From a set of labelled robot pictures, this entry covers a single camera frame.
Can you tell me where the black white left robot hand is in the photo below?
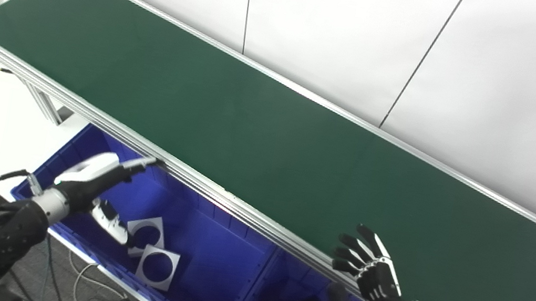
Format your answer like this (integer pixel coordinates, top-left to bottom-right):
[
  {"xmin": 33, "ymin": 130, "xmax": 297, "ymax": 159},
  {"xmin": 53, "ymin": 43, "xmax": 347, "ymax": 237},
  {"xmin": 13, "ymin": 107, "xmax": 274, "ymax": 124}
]
[{"xmin": 46, "ymin": 142, "xmax": 164, "ymax": 251}]

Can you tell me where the white square part with hole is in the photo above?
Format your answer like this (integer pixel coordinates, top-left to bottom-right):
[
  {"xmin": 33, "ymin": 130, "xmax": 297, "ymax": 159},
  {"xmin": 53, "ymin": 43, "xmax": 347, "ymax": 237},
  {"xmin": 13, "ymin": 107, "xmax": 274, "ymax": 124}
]
[
  {"xmin": 133, "ymin": 243, "xmax": 182, "ymax": 293},
  {"xmin": 122, "ymin": 212, "xmax": 170, "ymax": 262}
]

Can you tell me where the aluminium conveyor leg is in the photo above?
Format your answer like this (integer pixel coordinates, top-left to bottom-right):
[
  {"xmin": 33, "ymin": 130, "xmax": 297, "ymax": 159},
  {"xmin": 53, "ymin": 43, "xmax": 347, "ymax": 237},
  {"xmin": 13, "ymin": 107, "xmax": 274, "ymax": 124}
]
[{"xmin": 19, "ymin": 81, "xmax": 79, "ymax": 129}]

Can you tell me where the green conveyor belt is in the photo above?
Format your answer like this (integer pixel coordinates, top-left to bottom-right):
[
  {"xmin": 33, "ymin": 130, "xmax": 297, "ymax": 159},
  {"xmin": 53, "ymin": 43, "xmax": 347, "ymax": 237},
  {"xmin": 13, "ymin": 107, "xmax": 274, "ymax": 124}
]
[{"xmin": 0, "ymin": 0, "xmax": 536, "ymax": 301}]

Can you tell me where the white floor cable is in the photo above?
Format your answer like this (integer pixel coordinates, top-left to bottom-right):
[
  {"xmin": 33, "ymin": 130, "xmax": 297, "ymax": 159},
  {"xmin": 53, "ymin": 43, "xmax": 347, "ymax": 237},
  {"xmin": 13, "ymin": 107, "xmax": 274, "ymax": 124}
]
[{"xmin": 69, "ymin": 248, "xmax": 149, "ymax": 301}]

